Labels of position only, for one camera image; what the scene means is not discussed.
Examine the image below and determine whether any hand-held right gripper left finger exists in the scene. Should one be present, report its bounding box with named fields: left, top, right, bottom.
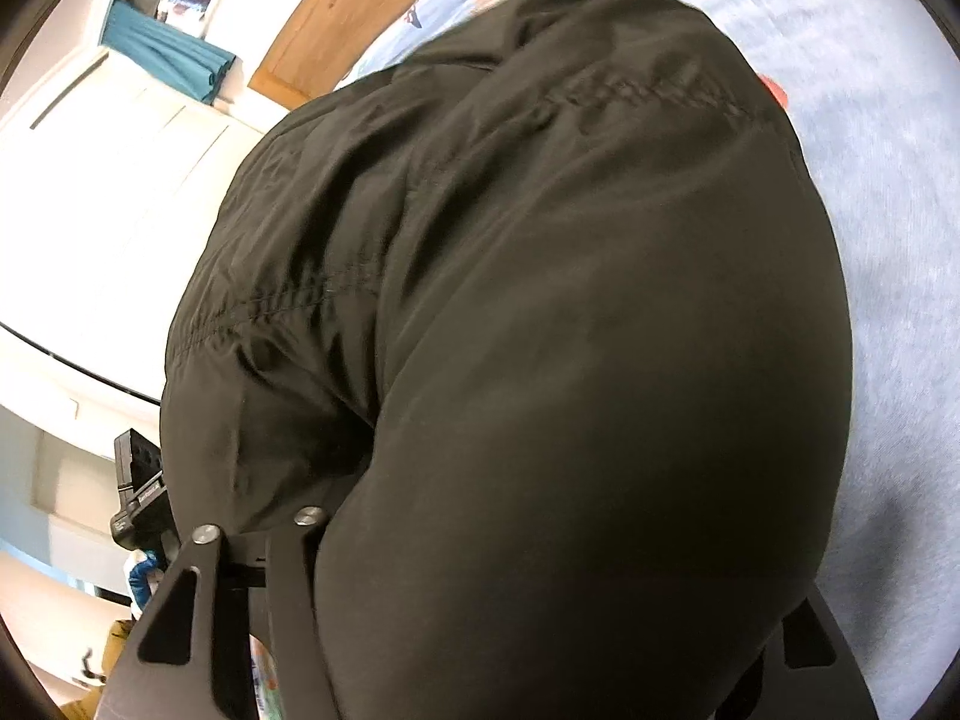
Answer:
left=97, top=506, right=350, bottom=720

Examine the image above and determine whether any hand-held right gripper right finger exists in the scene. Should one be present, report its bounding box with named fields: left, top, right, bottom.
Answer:
left=712, top=589, right=878, bottom=720

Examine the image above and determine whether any black garment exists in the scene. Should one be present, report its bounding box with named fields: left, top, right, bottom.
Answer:
left=161, top=0, right=856, bottom=720

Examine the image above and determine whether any cardboard box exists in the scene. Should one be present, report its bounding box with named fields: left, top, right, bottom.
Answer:
left=75, top=619, right=136, bottom=720

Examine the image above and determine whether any teal curtain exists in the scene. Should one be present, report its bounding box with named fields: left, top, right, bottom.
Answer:
left=101, top=0, right=237, bottom=102

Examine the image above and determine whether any wooden headboard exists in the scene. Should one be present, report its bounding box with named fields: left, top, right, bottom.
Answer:
left=247, top=0, right=443, bottom=113

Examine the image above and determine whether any blue printed blanket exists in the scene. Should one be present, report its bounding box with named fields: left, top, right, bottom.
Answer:
left=334, top=0, right=960, bottom=720

